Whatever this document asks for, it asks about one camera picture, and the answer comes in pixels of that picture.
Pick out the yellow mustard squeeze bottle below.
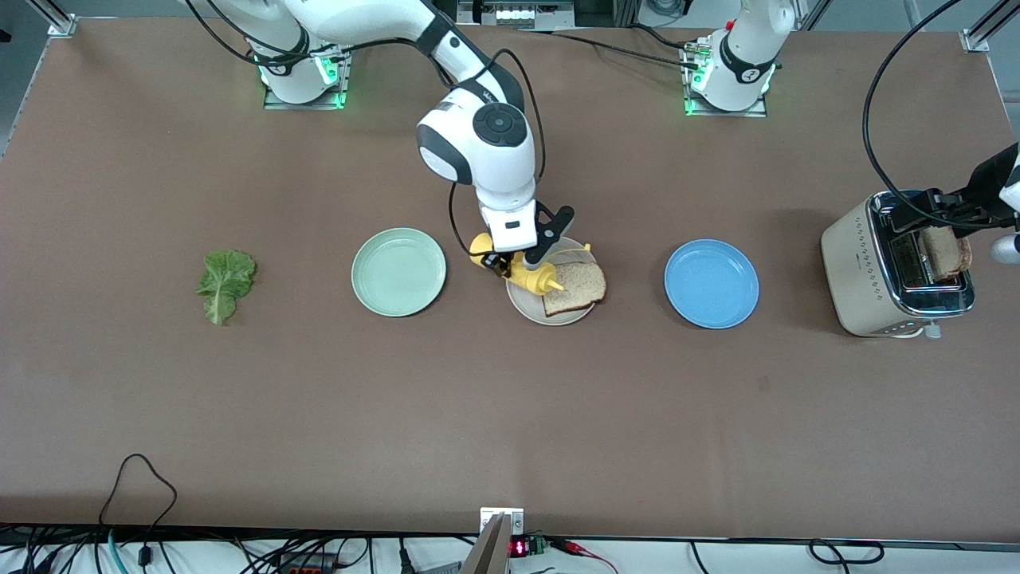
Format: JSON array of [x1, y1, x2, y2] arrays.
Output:
[[469, 231, 592, 297]]

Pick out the brown bread slice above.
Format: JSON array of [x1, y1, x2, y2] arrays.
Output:
[[918, 227, 973, 281], [542, 261, 607, 317]]

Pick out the beige plate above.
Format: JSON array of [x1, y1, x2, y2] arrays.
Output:
[[505, 237, 600, 327]]

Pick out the pale green plate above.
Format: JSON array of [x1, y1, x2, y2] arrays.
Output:
[[351, 228, 447, 318]]

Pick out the blue plate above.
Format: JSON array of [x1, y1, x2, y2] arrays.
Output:
[[664, 239, 760, 330]]

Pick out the beige chrome toaster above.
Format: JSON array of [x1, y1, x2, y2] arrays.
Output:
[[821, 190, 976, 340]]

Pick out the grey electronics box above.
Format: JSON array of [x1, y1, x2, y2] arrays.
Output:
[[458, 0, 575, 29]]

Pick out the green lettuce leaf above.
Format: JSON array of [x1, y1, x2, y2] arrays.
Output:
[[196, 250, 257, 326]]

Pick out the grey metal bar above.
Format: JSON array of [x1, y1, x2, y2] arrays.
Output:
[[460, 514, 511, 574]]

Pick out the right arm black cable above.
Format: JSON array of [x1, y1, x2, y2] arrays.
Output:
[[185, 0, 547, 258]]

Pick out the aluminium corner bracket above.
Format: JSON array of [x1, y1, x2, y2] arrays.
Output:
[[28, 0, 78, 38], [960, 0, 1020, 54]]

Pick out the long black table cable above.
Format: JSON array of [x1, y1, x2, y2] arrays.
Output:
[[518, 29, 702, 69]]

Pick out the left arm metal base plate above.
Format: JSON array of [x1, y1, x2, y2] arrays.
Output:
[[684, 40, 768, 118]]

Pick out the short black table cable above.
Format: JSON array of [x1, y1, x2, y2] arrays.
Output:
[[630, 24, 698, 50]]

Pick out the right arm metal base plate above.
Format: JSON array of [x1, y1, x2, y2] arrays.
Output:
[[263, 24, 355, 111]]

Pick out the small metal bracket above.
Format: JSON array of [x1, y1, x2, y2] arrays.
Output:
[[481, 508, 525, 535]]

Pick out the red wire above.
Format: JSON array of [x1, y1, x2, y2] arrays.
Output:
[[550, 538, 618, 574]]

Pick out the coiled black cable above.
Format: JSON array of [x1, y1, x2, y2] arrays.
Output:
[[809, 540, 885, 565]]

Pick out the thin black looped cable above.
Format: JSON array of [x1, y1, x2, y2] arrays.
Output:
[[97, 453, 179, 571]]

